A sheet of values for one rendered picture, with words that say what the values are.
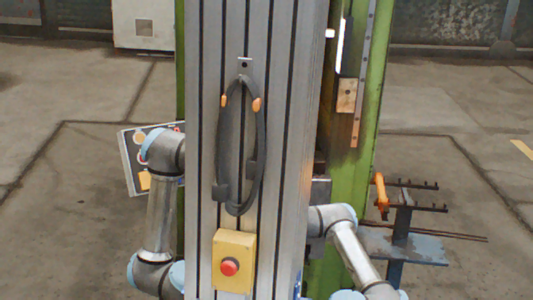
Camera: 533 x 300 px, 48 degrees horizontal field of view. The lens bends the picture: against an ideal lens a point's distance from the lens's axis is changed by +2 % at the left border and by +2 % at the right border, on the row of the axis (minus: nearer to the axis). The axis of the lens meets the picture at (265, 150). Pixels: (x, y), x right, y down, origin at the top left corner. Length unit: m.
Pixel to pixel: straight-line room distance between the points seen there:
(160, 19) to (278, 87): 6.87
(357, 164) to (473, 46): 6.41
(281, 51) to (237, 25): 0.10
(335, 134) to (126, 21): 5.49
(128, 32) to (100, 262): 4.75
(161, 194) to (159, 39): 6.27
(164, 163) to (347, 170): 1.41
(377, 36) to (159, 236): 1.46
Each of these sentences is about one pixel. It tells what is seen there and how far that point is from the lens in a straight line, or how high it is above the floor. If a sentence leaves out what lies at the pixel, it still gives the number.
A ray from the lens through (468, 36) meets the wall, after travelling 9.22.
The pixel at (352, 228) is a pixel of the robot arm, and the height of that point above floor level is 1.08.
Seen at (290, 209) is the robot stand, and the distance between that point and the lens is 1.25.
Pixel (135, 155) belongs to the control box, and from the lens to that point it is 2.52.
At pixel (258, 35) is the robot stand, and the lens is 1.13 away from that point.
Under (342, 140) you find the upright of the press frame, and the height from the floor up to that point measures 1.03.
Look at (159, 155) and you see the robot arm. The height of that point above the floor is 1.39.
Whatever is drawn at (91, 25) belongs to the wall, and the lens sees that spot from 8.85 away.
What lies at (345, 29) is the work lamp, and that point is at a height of 1.59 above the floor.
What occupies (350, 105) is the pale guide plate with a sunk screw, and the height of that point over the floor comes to 1.23.
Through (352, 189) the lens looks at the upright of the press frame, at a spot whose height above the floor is 0.76.
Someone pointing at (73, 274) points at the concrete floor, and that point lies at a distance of 3.75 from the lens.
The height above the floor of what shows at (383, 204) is 0.95.
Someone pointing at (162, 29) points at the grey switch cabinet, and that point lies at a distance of 8.01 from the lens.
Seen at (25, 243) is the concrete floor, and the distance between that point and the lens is 4.11.
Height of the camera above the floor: 2.15
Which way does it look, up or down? 24 degrees down
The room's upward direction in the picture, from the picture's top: 3 degrees clockwise
